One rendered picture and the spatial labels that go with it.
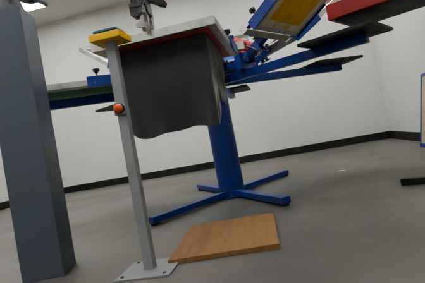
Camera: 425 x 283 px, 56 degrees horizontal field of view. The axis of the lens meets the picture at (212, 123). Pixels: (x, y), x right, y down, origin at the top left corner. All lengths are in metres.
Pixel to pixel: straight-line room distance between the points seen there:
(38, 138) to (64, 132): 5.56
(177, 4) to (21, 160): 5.36
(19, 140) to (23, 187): 0.21
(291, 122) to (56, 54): 4.21
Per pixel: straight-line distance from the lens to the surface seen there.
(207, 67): 1.84
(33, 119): 1.92
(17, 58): 1.98
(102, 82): 2.73
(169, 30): 1.82
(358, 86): 6.55
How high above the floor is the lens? 0.46
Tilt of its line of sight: 2 degrees up
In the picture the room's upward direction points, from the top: 10 degrees counter-clockwise
